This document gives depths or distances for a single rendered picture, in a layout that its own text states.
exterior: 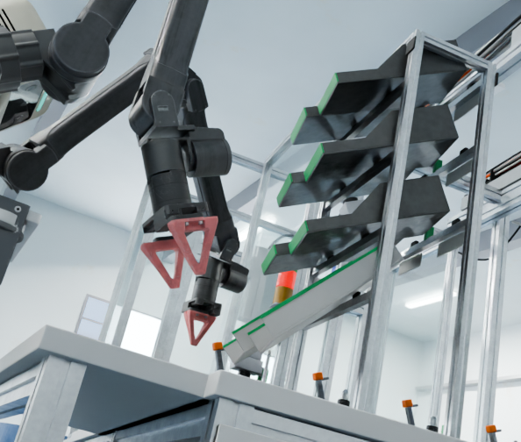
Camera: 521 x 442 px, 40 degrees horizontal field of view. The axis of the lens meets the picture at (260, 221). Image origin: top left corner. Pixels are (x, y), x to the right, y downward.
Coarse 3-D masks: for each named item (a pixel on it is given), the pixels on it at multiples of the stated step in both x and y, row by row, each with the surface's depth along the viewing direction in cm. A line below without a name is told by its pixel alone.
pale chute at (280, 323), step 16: (368, 256) 126; (400, 256) 128; (336, 272) 124; (352, 272) 125; (368, 272) 125; (320, 288) 123; (336, 288) 123; (352, 288) 124; (288, 304) 120; (304, 304) 121; (320, 304) 122; (336, 304) 129; (272, 320) 119; (288, 320) 120; (304, 320) 120; (256, 336) 130; (272, 336) 131; (288, 336) 129
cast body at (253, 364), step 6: (252, 354) 164; (258, 354) 165; (246, 360) 163; (252, 360) 164; (258, 360) 164; (234, 366) 163; (240, 366) 162; (246, 366) 163; (252, 366) 163; (258, 366) 164; (252, 372) 164; (258, 372) 163
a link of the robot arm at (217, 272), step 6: (210, 258) 169; (210, 264) 168; (216, 264) 169; (222, 264) 170; (228, 264) 172; (210, 270) 168; (216, 270) 168; (222, 270) 173; (198, 276) 168; (204, 276) 167; (210, 276) 167; (216, 276) 168; (222, 276) 172
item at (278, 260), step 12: (396, 240) 149; (276, 252) 140; (288, 252) 140; (324, 252) 145; (336, 252) 147; (360, 252) 151; (264, 264) 149; (276, 264) 145; (288, 264) 147; (300, 264) 150; (312, 264) 152
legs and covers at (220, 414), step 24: (216, 408) 85; (240, 408) 86; (120, 432) 144; (144, 432) 124; (168, 432) 105; (192, 432) 92; (216, 432) 84; (240, 432) 84; (264, 432) 87; (288, 432) 87; (312, 432) 88; (336, 432) 89
